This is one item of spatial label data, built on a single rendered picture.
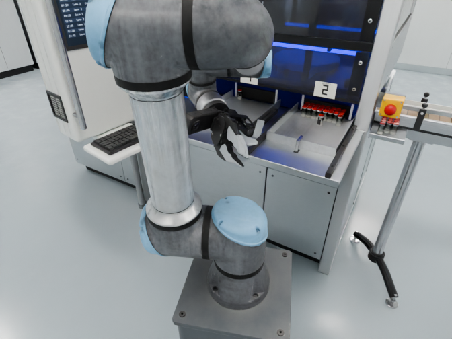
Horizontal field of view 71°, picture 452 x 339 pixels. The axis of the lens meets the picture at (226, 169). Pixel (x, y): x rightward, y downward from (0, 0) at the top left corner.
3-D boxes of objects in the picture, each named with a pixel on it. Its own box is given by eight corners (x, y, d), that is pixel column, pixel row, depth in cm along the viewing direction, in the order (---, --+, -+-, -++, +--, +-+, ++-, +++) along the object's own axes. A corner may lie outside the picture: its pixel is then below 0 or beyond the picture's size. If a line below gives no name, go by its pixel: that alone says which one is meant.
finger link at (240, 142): (270, 147, 67) (250, 127, 74) (246, 145, 64) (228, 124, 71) (264, 159, 69) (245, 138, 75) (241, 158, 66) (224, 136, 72)
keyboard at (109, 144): (163, 115, 158) (162, 110, 157) (182, 122, 151) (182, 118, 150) (90, 145, 133) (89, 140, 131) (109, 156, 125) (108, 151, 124)
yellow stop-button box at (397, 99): (380, 109, 126) (385, 91, 122) (400, 112, 123) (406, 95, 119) (377, 116, 120) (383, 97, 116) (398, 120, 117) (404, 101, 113)
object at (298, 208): (158, 126, 333) (146, 37, 285) (362, 183, 246) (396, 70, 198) (78, 171, 261) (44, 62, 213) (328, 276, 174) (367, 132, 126)
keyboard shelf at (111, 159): (153, 113, 167) (153, 108, 166) (191, 128, 152) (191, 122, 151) (73, 145, 138) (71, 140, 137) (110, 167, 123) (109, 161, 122)
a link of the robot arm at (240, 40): (290, -41, 35) (272, 42, 83) (193, -41, 36) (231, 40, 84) (282, 67, 38) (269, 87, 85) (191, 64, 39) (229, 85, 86)
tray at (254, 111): (232, 96, 160) (232, 89, 158) (280, 106, 149) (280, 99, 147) (193, 120, 135) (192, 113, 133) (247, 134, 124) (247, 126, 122)
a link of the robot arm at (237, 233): (265, 278, 67) (270, 232, 59) (202, 272, 68) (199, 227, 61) (265, 237, 77) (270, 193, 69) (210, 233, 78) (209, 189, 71)
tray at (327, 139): (296, 109, 145) (297, 102, 143) (354, 121, 134) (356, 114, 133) (266, 139, 121) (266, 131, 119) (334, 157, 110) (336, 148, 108)
